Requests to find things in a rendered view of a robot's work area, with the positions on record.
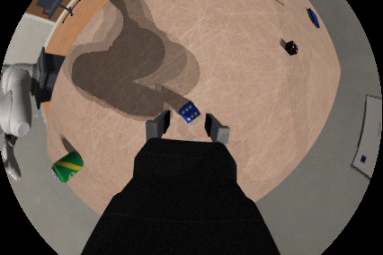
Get blue die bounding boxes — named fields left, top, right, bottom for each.
left=178, top=101, right=200, bottom=123

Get green soda can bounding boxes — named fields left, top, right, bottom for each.
left=50, top=151, right=83, bottom=183

